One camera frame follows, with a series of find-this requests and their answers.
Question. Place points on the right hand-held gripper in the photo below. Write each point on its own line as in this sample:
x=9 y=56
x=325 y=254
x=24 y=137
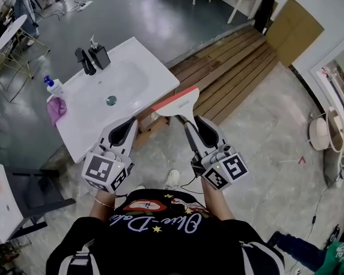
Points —
x=232 y=168

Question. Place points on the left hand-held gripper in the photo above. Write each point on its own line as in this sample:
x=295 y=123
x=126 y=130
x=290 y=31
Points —
x=99 y=168

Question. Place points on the white squeegee with red blade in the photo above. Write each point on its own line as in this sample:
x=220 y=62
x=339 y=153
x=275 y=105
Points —
x=180 y=105

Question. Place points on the person's right forearm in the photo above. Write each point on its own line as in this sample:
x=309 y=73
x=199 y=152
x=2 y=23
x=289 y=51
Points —
x=216 y=202

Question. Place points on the person's left forearm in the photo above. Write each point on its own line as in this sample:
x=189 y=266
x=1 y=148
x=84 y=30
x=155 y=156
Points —
x=101 y=211

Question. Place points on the wooden vanity cabinet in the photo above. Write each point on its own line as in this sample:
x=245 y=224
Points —
x=149 y=130

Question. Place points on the round metal drain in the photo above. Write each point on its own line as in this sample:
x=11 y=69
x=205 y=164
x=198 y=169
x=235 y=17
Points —
x=111 y=100

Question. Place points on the white basin table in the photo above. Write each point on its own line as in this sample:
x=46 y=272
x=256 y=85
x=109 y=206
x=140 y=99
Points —
x=83 y=125

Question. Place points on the person's right white shoe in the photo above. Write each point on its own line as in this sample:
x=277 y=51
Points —
x=172 y=178

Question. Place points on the person's white shoe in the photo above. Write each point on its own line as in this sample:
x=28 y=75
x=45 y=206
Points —
x=172 y=178
x=140 y=187

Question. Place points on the person's left white shoe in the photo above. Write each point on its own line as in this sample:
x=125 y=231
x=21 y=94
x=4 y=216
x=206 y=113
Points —
x=140 y=187

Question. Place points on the purple cloth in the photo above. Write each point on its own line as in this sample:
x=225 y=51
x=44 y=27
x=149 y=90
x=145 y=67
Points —
x=56 y=110

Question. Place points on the wooden plank platform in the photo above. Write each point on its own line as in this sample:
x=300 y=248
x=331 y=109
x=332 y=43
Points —
x=226 y=64

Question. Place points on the white pump bottle blue cap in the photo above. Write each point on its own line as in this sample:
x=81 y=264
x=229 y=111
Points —
x=56 y=89

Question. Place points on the black faucet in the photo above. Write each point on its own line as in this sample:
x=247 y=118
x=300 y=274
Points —
x=86 y=63

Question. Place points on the black square soap dispenser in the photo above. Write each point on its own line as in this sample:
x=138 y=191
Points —
x=100 y=57

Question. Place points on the black shelf rack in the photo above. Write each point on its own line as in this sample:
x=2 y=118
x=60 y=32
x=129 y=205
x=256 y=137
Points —
x=43 y=188

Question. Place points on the person's black printed shirt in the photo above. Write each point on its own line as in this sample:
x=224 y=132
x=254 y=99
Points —
x=160 y=245

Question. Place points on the pale round tub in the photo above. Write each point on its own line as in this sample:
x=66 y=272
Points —
x=318 y=135

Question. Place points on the beige round hoop tray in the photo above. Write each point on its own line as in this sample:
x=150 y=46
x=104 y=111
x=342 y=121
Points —
x=336 y=130

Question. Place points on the white flat panel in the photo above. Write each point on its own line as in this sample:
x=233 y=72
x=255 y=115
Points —
x=3 y=205

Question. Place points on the white power strip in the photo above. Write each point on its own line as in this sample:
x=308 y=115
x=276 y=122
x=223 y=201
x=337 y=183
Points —
x=84 y=5

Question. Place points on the black folded stand bundle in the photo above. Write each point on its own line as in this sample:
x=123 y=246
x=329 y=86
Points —
x=265 y=10

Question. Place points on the brown cardboard sheet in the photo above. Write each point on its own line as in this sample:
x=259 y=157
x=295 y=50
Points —
x=295 y=30

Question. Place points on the round white side table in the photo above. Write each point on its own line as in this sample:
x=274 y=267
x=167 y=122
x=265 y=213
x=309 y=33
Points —
x=10 y=33

